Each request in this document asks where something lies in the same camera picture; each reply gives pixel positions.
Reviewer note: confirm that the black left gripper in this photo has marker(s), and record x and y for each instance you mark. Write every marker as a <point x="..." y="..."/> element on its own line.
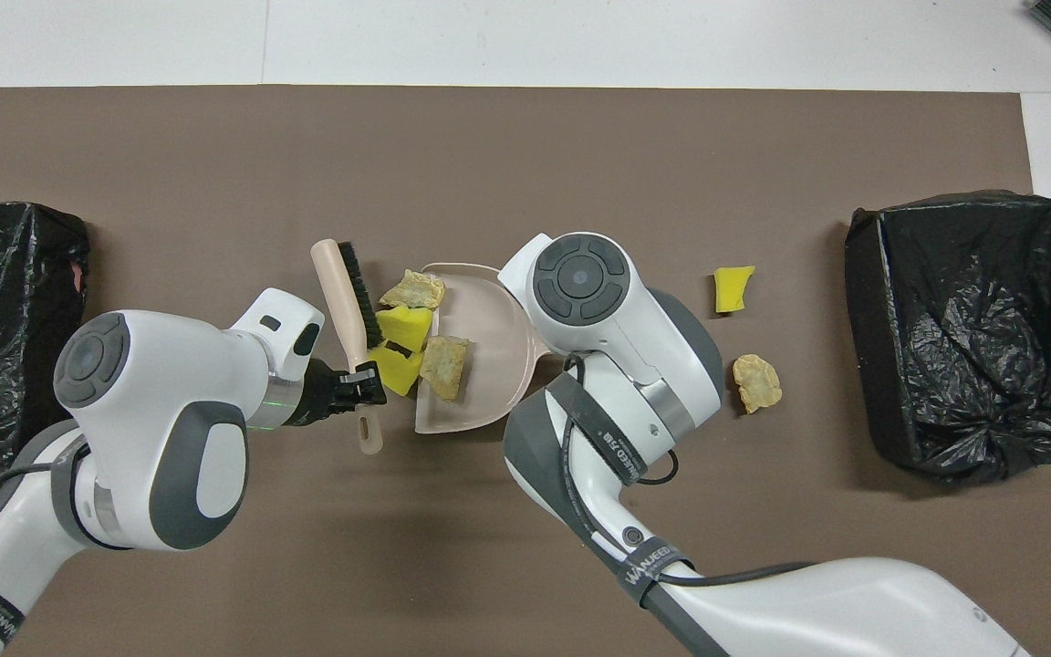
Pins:
<point x="327" y="394"/>

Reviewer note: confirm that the yellow green sponge piece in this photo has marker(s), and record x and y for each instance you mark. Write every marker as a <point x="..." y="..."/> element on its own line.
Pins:
<point x="400" y="372"/>

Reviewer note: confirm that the striped brown bread piece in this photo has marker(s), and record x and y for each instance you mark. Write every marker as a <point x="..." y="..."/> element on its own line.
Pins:
<point x="445" y="367"/>

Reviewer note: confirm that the beige brush with black bristles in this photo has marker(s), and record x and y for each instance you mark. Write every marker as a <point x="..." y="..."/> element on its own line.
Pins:
<point x="336" y="292"/>

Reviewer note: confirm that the pale crinkled bread piece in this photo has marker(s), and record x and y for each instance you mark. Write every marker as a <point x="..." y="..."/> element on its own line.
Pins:
<point x="756" y="383"/>
<point x="413" y="290"/>

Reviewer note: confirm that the beige plastic dustpan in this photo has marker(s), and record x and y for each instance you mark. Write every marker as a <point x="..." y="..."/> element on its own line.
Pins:
<point x="489" y="315"/>

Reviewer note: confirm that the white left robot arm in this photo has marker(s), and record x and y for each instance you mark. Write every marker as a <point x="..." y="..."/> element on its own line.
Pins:
<point x="151" y="420"/>

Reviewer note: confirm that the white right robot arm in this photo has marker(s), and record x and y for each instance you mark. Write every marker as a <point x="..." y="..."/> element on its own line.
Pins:
<point x="635" y="347"/>

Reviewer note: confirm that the brown table mat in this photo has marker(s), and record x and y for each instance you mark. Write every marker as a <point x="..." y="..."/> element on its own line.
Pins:
<point x="580" y="146"/>

